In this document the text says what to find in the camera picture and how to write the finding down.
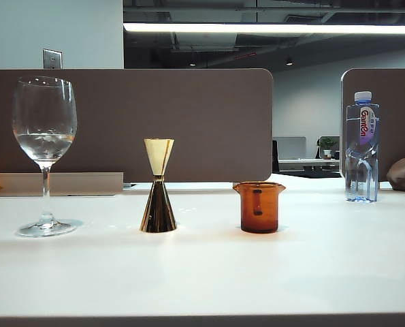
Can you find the gold double jigger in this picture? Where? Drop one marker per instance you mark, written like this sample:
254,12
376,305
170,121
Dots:
158,214

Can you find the small amber measuring cup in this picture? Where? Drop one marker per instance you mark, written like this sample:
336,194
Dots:
260,211

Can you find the clear wine glass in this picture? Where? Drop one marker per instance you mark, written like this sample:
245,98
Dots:
45,153

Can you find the clear plastic water bottle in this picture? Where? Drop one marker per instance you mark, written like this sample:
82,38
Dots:
362,136

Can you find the wide brown desk divider panel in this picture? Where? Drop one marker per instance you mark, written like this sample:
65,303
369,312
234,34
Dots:
137,119

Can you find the grey office partition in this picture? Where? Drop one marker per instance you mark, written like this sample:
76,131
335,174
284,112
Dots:
289,148

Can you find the white office desk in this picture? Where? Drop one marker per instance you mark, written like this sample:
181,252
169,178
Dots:
307,163

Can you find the potted green plant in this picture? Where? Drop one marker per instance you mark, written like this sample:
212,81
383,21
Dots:
327,146

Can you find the long ceiling light strip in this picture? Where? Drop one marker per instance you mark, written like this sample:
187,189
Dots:
256,28

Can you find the brown cloth bag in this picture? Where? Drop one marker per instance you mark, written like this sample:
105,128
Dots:
403,173

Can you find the grey wall switch plate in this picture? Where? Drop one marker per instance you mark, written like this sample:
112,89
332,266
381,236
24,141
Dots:
52,59

